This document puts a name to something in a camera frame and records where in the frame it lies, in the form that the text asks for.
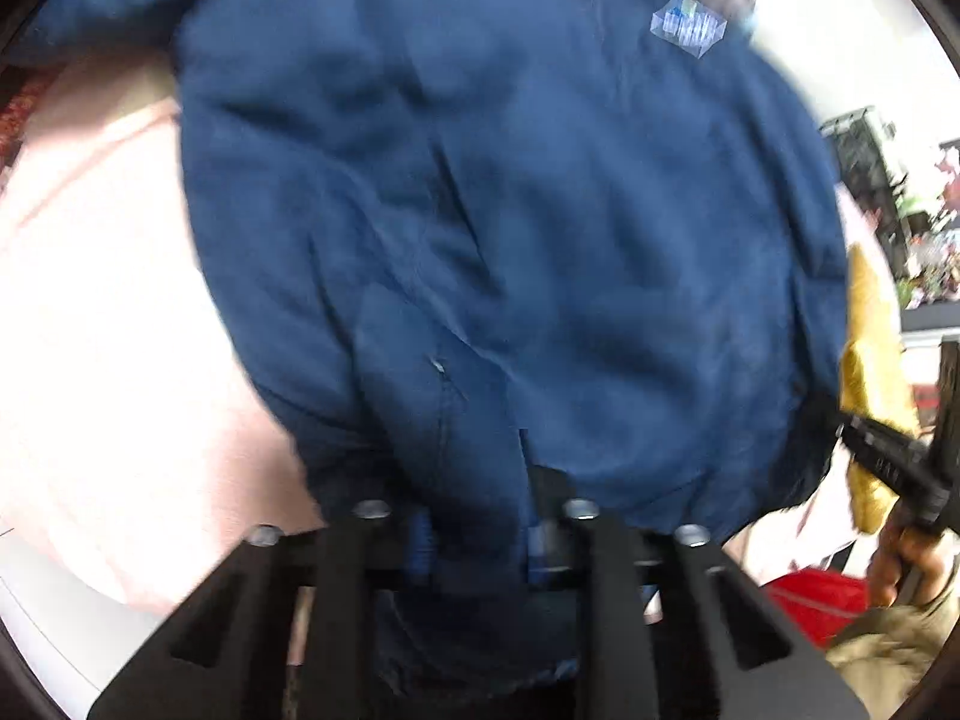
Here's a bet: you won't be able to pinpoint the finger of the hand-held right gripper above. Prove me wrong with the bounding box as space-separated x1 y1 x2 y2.
836 411 955 535

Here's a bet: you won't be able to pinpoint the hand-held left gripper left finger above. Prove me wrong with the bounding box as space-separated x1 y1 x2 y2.
86 499 392 720

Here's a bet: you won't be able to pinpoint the navy blue jacket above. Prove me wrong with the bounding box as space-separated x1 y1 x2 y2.
15 0 854 695

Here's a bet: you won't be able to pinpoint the black wire rack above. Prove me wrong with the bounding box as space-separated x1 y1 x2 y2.
820 109 910 248

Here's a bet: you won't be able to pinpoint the yellow cloth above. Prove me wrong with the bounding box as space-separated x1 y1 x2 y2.
838 244 922 537

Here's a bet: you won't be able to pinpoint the person's right hand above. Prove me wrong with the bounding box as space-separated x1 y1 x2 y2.
868 516 960 610

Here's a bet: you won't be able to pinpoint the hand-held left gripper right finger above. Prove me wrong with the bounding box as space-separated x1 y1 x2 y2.
562 497 869 720

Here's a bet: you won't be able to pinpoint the red floral cloth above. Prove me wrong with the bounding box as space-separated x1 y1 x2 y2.
0 64 57 173

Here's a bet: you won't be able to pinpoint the pink polka-dot blanket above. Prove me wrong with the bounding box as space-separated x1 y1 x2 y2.
0 52 331 616

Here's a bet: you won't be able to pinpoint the potted flowers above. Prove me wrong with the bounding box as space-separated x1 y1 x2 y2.
896 139 960 310

